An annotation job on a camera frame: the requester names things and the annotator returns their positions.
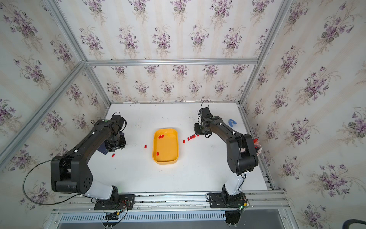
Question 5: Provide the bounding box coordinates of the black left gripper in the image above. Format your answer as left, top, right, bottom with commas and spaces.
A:
105, 133, 128, 153

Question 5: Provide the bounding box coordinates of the aluminium mounting rail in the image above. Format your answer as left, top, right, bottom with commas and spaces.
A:
51, 190, 290, 213

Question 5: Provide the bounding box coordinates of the dark blue notebook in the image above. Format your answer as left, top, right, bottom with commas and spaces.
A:
98, 132, 124, 155

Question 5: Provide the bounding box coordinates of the yellow plastic storage tray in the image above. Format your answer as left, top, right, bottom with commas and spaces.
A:
153, 128, 179, 165

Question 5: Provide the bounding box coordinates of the pink pen cup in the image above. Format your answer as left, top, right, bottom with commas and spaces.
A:
254, 138, 263, 156

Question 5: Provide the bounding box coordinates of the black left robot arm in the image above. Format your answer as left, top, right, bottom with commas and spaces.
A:
48, 114, 127, 203

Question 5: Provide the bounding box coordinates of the blue plastic clip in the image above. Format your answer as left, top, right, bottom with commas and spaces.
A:
228, 119, 237, 127

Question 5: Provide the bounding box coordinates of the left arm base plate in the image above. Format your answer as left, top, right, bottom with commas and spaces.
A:
94, 194, 135, 210

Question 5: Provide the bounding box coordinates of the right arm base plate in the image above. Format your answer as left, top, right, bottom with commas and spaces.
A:
206, 191, 248, 210

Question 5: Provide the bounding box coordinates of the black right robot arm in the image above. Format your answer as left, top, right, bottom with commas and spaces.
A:
194, 116, 259, 197

